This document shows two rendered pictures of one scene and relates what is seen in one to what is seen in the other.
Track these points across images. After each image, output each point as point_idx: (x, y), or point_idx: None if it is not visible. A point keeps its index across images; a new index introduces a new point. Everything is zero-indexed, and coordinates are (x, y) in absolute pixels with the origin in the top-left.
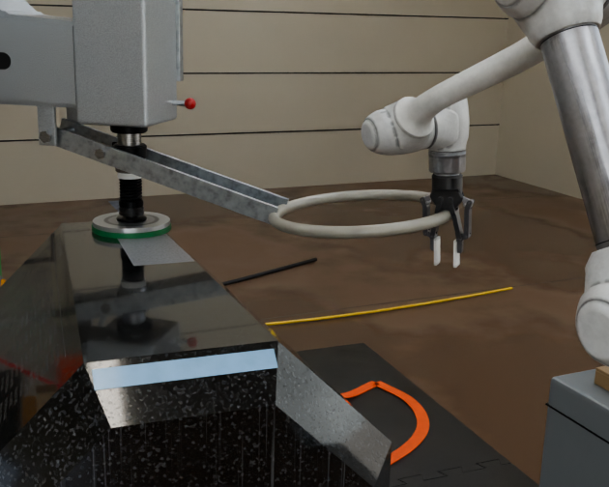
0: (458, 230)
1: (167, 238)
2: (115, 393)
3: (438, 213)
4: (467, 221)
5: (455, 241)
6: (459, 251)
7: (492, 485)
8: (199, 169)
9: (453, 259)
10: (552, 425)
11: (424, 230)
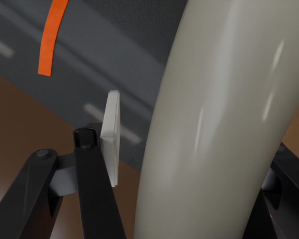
0: (80, 174)
1: None
2: None
3: (238, 173)
4: None
5: (103, 137)
6: (94, 125)
7: (130, 128)
8: None
9: (116, 100)
10: None
11: (288, 160)
